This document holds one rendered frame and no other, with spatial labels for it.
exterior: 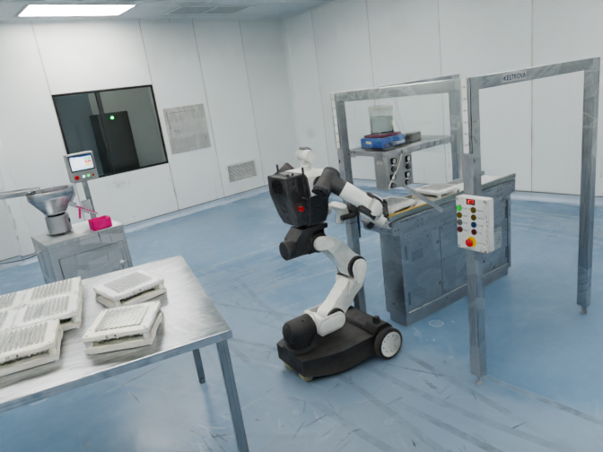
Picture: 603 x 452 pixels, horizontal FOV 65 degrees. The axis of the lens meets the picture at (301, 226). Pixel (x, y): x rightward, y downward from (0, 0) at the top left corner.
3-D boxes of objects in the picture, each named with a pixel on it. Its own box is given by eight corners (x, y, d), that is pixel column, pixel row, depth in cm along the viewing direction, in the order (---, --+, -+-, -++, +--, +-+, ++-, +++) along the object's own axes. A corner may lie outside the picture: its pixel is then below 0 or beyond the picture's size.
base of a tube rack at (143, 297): (117, 312, 209) (116, 308, 208) (95, 300, 226) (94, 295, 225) (167, 291, 224) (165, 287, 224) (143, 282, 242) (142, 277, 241)
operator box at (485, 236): (487, 254, 221) (486, 200, 214) (458, 247, 235) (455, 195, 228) (495, 250, 224) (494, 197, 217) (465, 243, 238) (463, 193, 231)
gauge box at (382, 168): (388, 190, 284) (385, 157, 278) (376, 188, 292) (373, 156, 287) (414, 182, 295) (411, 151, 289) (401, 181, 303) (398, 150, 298)
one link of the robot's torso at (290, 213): (300, 236, 254) (291, 170, 244) (268, 226, 282) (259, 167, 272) (343, 221, 269) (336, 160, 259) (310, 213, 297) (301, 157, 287)
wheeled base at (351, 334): (315, 392, 266) (308, 340, 257) (269, 357, 309) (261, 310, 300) (397, 348, 299) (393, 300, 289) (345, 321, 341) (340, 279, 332)
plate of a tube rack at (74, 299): (12, 334, 190) (10, 328, 189) (21, 310, 212) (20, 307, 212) (77, 316, 198) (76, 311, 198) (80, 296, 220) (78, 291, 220)
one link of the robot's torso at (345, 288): (327, 329, 285) (356, 256, 289) (308, 318, 301) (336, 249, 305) (344, 335, 293) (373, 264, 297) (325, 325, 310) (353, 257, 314)
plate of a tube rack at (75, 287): (21, 310, 212) (20, 306, 212) (28, 292, 234) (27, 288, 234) (80, 295, 221) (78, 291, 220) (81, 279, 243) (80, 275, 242)
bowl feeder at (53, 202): (43, 241, 381) (30, 196, 371) (33, 235, 408) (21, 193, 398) (104, 225, 411) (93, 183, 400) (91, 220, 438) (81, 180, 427)
